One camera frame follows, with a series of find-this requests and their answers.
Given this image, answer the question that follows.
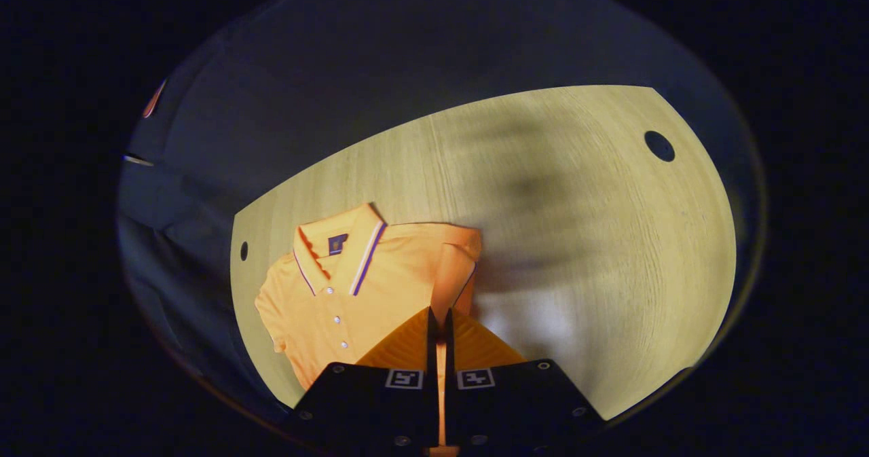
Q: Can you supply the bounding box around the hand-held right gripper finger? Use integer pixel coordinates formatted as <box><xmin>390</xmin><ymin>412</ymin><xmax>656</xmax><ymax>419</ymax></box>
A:
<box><xmin>292</xmin><ymin>306</ymin><xmax>441</xmax><ymax>452</ymax></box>
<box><xmin>445</xmin><ymin>308</ymin><xmax>605</xmax><ymax>451</ymax></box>

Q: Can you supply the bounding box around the orange T-shirt with striped collar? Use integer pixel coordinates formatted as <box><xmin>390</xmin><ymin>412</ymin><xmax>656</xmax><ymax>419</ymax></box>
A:
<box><xmin>255</xmin><ymin>202</ymin><xmax>483</xmax><ymax>457</ymax></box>

